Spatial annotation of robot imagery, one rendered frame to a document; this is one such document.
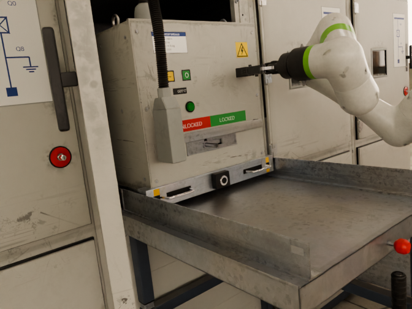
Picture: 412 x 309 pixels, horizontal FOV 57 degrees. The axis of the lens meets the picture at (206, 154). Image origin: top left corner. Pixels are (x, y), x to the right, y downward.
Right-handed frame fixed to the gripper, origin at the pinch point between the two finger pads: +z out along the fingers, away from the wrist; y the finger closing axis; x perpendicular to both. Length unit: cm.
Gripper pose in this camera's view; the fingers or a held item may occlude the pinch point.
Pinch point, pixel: (244, 72)
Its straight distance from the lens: 127.5
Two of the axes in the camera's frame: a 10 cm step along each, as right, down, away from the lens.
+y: 7.6, -1.9, 6.2
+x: -1.0, -9.8, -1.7
